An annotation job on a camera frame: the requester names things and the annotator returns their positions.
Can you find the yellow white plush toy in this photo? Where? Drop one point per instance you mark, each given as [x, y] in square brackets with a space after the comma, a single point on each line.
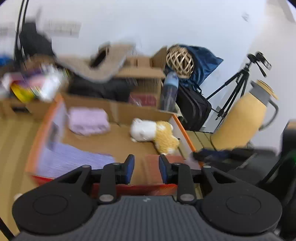
[158, 132]

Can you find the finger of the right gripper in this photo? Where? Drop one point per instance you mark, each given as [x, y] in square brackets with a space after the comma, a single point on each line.
[204, 155]

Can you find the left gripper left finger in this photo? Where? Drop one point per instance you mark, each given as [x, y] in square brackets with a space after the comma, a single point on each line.
[114, 174]

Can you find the small brown cardboard tray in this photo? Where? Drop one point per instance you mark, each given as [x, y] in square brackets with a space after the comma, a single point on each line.
[12, 108]

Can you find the blue water bottle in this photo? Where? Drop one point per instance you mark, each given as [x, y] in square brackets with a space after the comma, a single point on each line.
[169, 92]

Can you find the lilac fuzzy headband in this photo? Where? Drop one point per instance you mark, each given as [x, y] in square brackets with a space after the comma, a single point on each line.
[88, 121]

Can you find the beige fabric bag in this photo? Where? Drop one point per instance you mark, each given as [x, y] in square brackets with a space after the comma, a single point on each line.
[106, 64]

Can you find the dark blue cushion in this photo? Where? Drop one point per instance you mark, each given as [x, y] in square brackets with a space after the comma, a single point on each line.
[205, 62]

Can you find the folding slatted camping table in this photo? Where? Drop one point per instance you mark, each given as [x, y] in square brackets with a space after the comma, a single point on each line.
[17, 136]

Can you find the wall power sockets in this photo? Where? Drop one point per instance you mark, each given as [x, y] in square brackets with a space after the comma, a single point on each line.
[62, 28]

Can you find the white plastic bottle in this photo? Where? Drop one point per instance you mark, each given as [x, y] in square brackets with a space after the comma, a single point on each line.
[55, 80]

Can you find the large open cardboard box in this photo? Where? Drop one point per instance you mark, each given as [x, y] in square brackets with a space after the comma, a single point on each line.
[138, 82]

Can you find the woven rattan ball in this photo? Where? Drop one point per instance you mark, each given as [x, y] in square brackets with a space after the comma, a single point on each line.
[180, 61]

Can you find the camera on black tripod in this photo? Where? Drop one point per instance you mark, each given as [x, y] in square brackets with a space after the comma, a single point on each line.
[241, 79]

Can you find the black laptop bag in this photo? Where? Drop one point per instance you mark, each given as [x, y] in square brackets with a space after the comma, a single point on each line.
[194, 108]

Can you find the black trolley cart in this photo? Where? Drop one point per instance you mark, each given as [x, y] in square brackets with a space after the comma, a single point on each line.
[28, 41]

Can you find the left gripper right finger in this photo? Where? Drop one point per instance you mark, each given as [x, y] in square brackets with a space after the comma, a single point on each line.
[180, 175]

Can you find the red orange cardboard tray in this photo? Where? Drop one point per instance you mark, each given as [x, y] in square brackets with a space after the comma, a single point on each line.
[116, 142]

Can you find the yellow thermos jug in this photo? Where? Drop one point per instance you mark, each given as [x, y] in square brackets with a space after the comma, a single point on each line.
[245, 118]

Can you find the purple knitted cloth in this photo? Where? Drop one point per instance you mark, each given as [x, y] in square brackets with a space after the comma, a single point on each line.
[58, 159]

